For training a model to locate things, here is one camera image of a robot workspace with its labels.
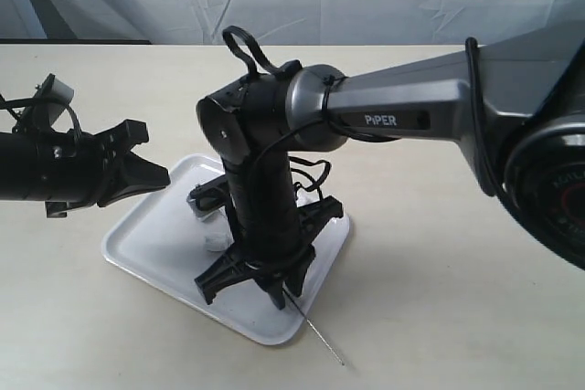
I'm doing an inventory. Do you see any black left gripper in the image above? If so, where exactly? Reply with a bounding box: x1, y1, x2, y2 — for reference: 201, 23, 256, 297
45, 120, 171, 217

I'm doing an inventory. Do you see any white plastic tray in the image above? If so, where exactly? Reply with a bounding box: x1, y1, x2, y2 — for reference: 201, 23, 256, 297
101, 153, 351, 346

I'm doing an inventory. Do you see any white marshmallow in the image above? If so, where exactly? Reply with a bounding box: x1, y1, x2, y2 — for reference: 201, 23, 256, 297
203, 231, 232, 253

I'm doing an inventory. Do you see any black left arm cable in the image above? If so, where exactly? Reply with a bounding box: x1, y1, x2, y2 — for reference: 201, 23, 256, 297
0, 83, 86, 140

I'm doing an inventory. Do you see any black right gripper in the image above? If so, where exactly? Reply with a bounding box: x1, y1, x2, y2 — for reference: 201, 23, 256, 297
195, 174, 344, 310

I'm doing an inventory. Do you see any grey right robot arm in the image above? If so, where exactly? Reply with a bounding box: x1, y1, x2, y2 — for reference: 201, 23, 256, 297
192, 36, 584, 308

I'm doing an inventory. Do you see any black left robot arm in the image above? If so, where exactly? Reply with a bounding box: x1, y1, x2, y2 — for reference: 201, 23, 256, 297
1, 120, 171, 218

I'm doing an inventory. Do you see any thin metal skewer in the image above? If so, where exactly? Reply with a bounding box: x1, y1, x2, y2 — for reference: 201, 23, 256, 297
282, 290, 346, 367

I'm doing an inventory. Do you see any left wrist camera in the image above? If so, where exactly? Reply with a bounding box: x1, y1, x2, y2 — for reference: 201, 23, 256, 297
12, 74, 74, 133

